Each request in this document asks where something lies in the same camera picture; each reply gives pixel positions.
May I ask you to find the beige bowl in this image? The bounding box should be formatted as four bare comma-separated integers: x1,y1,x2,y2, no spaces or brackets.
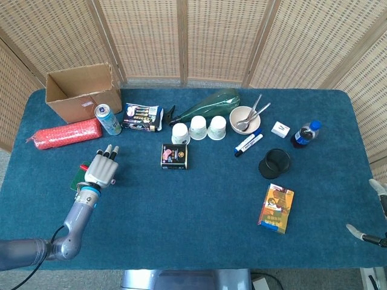
229,106,261,135

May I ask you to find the green plastic spray bottle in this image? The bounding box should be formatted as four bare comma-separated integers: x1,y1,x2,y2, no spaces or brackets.
161,88,242,126

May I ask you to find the black gold tin box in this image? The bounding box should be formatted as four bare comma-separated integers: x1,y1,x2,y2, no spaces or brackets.
160,143,189,170

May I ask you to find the white paper cup green print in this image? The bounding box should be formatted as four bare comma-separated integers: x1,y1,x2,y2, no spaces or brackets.
171,123,191,145
206,115,227,141
189,115,208,141

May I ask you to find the white metal frame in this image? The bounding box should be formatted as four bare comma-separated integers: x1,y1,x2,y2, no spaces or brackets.
359,266,387,290

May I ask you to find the black cap marker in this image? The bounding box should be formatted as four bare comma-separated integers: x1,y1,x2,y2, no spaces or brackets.
235,134,264,158

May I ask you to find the red and white marker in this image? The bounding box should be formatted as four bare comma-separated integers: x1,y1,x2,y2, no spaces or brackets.
79,164,116,185

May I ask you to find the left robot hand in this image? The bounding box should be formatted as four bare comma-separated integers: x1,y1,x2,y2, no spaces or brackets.
82,144,120,187

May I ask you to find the cola bottle blue cap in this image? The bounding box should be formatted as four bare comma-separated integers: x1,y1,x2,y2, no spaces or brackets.
290,120,322,150

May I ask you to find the black floor cable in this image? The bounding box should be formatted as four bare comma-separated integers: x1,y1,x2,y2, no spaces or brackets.
250,272,287,290

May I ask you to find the black mesh pen holder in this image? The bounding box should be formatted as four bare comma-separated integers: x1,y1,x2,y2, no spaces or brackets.
258,148,291,181

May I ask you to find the light blue drink can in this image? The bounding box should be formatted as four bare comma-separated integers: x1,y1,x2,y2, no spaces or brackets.
94,104,123,137

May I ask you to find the metal spoon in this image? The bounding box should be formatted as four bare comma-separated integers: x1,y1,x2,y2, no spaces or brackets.
241,102,272,131
236,93,263,131

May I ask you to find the brown cardboard box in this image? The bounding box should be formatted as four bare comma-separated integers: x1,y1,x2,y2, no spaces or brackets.
45,62,123,124

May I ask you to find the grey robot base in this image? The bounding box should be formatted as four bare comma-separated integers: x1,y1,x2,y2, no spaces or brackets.
120,268,253,290

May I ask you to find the blue cap marker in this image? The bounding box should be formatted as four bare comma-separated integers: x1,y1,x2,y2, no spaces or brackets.
234,128,263,152

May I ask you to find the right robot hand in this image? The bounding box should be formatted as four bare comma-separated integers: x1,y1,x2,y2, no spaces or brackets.
346,178,387,248

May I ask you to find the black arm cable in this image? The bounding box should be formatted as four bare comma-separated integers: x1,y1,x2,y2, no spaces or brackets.
0,225,66,290

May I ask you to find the small white card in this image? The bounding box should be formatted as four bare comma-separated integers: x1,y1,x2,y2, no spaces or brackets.
271,121,291,139

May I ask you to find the dark sanitary pad pack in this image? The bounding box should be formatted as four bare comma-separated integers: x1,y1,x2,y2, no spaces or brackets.
121,103,166,133

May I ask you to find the woven folding screen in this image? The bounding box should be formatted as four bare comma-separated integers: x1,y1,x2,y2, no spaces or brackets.
0,0,387,182

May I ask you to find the red bubble wrap roll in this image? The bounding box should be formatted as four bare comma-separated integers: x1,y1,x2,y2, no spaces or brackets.
25,117,103,150

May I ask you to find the yellow blue carton box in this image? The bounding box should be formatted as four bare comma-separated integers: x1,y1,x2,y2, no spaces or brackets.
257,183,295,235

